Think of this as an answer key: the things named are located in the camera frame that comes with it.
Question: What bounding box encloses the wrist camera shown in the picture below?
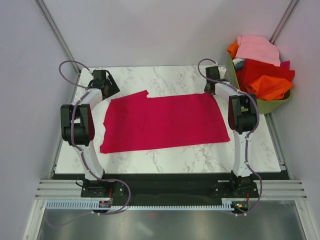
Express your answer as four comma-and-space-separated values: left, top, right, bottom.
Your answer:
88, 67, 103, 76
218, 66, 227, 79

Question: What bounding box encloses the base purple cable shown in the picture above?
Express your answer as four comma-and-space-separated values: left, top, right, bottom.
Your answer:
91, 178, 133, 217
231, 179, 263, 217

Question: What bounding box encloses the white grey cloth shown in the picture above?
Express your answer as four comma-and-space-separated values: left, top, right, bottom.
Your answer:
232, 58, 245, 72

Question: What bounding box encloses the green laundry basket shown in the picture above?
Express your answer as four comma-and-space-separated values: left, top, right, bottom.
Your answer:
224, 53, 293, 115

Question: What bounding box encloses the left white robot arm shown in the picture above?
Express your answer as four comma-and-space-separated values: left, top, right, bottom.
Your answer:
60, 69, 120, 198

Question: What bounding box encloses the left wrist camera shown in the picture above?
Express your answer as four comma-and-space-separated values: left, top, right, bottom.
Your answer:
88, 67, 103, 76

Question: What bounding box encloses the white cable duct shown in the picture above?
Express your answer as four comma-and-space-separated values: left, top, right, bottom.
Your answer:
45, 199, 249, 211

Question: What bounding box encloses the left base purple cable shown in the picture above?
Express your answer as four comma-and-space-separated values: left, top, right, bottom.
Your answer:
91, 178, 133, 217

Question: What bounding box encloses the pink t shirt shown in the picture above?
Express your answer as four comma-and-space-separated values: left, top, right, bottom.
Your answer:
236, 35, 281, 67

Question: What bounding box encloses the dark orange t shirt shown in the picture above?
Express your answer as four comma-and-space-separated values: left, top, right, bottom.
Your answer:
227, 41, 239, 59

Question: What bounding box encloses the crimson t shirt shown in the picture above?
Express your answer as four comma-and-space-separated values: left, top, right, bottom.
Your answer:
280, 60, 291, 70

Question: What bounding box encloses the magenta t shirt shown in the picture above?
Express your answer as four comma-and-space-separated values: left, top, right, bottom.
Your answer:
100, 90, 230, 154

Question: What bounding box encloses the red t shirt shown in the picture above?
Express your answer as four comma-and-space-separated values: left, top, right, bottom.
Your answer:
236, 59, 295, 93

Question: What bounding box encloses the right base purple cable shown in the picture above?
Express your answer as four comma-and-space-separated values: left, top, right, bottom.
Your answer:
231, 179, 263, 217

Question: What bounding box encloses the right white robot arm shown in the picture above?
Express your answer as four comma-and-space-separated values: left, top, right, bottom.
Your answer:
204, 66, 259, 198

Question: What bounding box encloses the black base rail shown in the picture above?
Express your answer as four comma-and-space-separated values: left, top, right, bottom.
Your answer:
79, 171, 258, 207

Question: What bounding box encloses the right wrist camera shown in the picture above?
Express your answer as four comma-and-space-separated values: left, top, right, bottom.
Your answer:
218, 66, 227, 79

